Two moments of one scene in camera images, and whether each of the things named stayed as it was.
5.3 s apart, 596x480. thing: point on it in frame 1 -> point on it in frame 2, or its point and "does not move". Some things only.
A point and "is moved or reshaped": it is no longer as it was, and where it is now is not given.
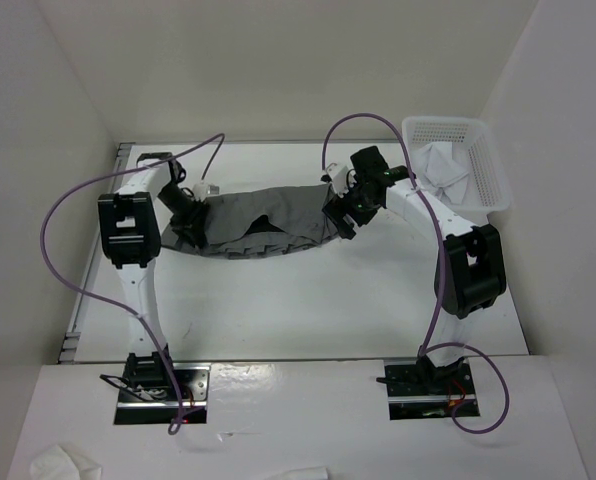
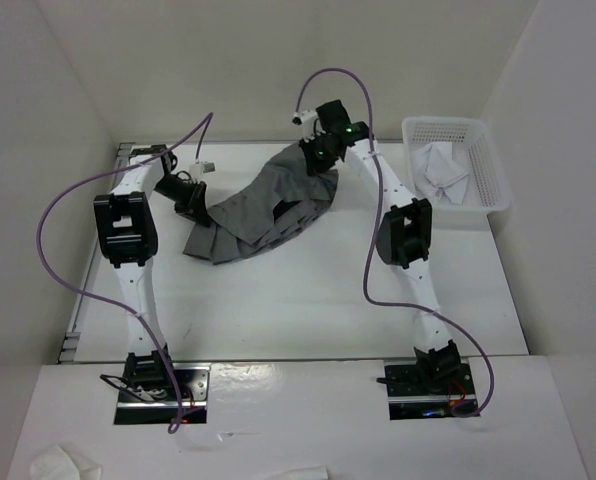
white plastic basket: [486, 189] does not move
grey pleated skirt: [263, 221] is moved or reshaped
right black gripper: [338, 207] -> [313, 167]
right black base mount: [418, 390] does not move
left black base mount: [159, 391] does not move
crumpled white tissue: [59, 463] does not move
